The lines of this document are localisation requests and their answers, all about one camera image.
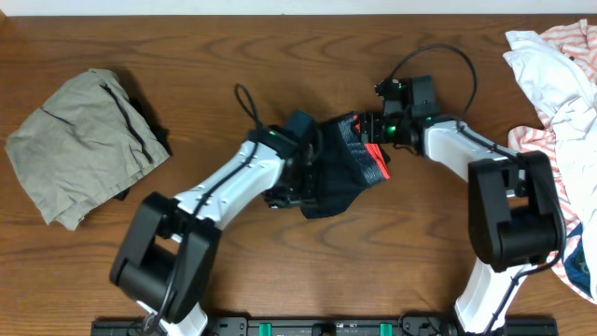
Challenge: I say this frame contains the black leggings with red waistband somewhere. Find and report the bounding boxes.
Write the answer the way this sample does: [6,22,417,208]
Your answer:
[300,113,390,219]

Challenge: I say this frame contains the red white striped garment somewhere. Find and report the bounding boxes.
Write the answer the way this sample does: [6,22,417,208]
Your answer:
[507,19,597,304]

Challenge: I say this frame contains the khaki folded garment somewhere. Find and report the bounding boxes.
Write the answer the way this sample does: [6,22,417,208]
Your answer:
[6,68,170,231]

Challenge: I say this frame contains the blue patterned garment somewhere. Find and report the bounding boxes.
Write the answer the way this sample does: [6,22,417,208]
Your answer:
[562,223,594,302]

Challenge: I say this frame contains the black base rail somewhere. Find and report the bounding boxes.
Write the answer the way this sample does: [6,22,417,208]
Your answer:
[90,314,560,336]

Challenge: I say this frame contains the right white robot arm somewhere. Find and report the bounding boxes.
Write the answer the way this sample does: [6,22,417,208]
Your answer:
[354,112,565,335]

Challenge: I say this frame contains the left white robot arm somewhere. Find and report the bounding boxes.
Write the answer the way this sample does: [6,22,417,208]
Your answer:
[109,128,323,335]

